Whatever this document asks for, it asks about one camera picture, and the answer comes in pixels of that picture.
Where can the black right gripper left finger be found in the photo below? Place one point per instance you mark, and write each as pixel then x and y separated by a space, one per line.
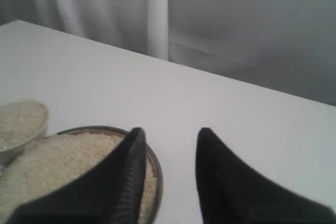
pixel 111 192

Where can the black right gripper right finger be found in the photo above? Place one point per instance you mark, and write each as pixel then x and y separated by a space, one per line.
pixel 230 191

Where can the round steel rice tray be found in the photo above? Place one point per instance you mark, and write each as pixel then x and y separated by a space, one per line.
pixel 52 163

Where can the white ceramic rice bowl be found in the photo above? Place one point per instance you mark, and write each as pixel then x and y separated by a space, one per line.
pixel 21 123

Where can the white backdrop curtain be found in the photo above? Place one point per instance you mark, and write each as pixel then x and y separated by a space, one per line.
pixel 285 45

